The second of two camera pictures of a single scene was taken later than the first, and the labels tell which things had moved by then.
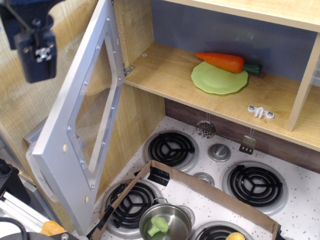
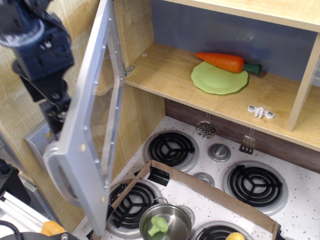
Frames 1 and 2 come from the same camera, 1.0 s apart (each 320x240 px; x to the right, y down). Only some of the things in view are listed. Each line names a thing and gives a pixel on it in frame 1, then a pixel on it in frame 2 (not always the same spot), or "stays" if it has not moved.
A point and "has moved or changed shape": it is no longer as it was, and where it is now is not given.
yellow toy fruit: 235,236 stays
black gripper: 37,46 → 44,72
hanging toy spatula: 248,143 stays
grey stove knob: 219,153 stays
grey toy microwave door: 70,146 has moved or changed shape
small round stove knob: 205,177 stays
